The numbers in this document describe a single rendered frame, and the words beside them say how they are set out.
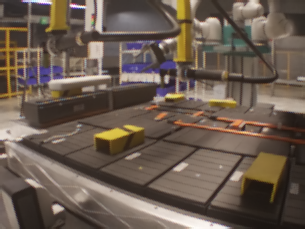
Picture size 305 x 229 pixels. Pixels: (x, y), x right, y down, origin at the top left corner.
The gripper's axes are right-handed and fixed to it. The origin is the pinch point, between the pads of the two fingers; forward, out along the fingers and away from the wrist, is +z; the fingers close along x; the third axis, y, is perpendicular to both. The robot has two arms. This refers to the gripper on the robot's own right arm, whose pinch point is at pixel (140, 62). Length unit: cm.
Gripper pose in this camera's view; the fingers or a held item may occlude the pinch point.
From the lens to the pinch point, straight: 134.6
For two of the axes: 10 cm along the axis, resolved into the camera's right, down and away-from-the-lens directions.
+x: 4.6, 8.1, 3.8
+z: -7.9, 5.6, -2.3
